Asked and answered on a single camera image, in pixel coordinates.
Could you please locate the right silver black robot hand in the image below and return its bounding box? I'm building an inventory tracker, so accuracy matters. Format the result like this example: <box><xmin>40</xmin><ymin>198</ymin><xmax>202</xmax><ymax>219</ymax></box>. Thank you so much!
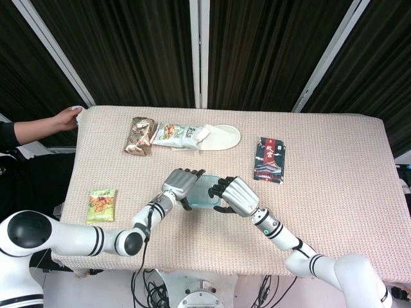
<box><xmin>208</xmin><ymin>175</ymin><xmax>260</xmax><ymax>218</ymax></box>

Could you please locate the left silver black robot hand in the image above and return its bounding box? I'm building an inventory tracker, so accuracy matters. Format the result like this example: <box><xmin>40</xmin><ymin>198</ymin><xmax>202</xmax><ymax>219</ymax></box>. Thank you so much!
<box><xmin>161</xmin><ymin>167</ymin><xmax>206</xmax><ymax>212</ymax></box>

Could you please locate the clear blue-rimmed plastic container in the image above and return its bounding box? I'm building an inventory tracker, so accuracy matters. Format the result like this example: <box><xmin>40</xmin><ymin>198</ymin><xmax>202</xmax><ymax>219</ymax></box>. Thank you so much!
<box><xmin>188</xmin><ymin>174</ymin><xmax>224</xmax><ymax>209</ymax></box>

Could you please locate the person's forearm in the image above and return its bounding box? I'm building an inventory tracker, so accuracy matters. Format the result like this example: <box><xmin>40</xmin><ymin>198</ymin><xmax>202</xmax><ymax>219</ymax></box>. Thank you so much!
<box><xmin>0</xmin><ymin>115</ymin><xmax>60</xmax><ymax>152</ymax></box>

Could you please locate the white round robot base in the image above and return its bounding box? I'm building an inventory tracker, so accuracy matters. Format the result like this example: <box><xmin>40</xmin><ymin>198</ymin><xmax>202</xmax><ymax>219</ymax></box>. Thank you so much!
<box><xmin>153</xmin><ymin>269</ymin><xmax>238</xmax><ymax>308</ymax></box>

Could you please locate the person's bare hand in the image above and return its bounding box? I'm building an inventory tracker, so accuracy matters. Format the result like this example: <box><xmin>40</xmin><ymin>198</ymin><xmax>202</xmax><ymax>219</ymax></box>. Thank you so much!
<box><xmin>53</xmin><ymin>105</ymin><xmax>83</xmax><ymax>132</ymax></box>

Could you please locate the dark blue palace print packet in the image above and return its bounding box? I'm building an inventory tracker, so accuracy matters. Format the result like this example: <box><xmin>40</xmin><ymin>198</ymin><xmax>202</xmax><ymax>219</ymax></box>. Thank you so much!
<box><xmin>252</xmin><ymin>136</ymin><xmax>288</xmax><ymax>186</ymax></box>

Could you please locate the white silver nut snack bag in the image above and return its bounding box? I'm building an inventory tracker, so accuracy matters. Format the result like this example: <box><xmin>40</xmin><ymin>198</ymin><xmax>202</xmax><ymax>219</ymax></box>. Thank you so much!
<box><xmin>150</xmin><ymin>121</ymin><xmax>211</xmax><ymax>150</ymax></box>

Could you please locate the gold red snack bag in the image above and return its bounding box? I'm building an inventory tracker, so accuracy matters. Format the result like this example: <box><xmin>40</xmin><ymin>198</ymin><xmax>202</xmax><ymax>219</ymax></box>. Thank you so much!
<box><xmin>123</xmin><ymin>117</ymin><xmax>159</xmax><ymax>157</ymax></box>

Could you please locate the white slipper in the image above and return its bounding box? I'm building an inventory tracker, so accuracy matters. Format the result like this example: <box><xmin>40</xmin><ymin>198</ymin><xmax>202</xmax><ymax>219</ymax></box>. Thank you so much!
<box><xmin>170</xmin><ymin>123</ymin><xmax>241</xmax><ymax>153</ymax></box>

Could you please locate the green snack bag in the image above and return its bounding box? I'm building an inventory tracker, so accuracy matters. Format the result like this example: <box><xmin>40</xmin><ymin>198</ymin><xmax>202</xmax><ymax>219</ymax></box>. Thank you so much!
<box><xmin>85</xmin><ymin>188</ymin><xmax>117</xmax><ymax>225</ymax></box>

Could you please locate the pink waffle tablecloth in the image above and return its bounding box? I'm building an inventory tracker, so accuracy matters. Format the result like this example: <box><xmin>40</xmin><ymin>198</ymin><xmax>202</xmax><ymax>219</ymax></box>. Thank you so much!
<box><xmin>51</xmin><ymin>105</ymin><xmax>401</xmax><ymax>286</ymax></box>

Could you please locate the black curtain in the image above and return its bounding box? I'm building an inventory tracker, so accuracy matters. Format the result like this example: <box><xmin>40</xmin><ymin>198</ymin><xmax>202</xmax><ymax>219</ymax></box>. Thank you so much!
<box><xmin>0</xmin><ymin>0</ymin><xmax>411</xmax><ymax>158</ymax></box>

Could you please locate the person's black clothed body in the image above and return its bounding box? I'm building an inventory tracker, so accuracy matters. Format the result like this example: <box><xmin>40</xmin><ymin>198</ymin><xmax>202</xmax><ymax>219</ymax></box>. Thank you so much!
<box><xmin>0</xmin><ymin>149</ymin><xmax>76</xmax><ymax>222</ymax></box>

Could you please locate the grey lettered strap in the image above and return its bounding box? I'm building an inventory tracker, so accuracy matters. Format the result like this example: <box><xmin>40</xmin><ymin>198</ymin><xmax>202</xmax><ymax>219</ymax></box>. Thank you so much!
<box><xmin>133</xmin><ymin>221</ymin><xmax>153</xmax><ymax>242</ymax></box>

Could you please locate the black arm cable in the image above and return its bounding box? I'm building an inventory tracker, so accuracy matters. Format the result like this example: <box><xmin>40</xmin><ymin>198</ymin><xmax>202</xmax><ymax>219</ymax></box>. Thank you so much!
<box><xmin>130</xmin><ymin>197</ymin><xmax>161</xmax><ymax>308</ymax></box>

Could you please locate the black floor cable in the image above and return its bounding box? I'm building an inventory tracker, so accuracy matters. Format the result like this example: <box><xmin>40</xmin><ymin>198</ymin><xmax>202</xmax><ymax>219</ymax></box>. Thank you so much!
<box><xmin>132</xmin><ymin>268</ymin><xmax>170</xmax><ymax>308</ymax></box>
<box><xmin>255</xmin><ymin>275</ymin><xmax>298</xmax><ymax>308</ymax></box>

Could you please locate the white frame post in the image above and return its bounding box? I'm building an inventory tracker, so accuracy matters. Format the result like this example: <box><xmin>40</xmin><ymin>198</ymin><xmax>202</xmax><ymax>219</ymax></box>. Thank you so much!
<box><xmin>189</xmin><ymin>0</ymin><xmax>209</xmax><ymax>109</ymax></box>
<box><xmin>12</xmin><ymin>0</ymin><xmax>96</xmax><ymax>108</ymax></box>
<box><xmin>291</xmin><ymin>0</ymin><xmax>370</xmax><ymax>113</ymax></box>

